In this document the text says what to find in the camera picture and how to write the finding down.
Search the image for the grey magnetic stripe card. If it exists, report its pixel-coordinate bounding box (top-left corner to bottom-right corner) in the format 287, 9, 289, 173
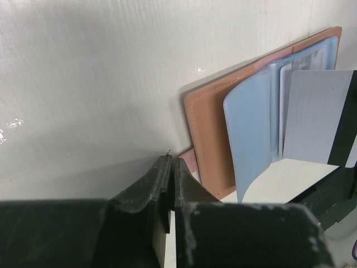
283, 70, 356, 168

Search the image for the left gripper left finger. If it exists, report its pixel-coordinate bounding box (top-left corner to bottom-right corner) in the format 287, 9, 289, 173
97, 155, 172, 267

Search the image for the silver VIP card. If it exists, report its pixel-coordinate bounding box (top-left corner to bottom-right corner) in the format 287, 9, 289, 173
279, 46, 328, 139

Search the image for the tan leather card holder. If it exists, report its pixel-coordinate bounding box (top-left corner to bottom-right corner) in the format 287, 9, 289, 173
182, 26, 342, 201

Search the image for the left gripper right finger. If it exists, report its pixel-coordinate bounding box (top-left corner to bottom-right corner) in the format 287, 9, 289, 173
174, 159, 334, 267

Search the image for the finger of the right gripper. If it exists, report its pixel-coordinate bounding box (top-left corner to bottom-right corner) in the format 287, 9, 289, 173
290, 167, 356, 229

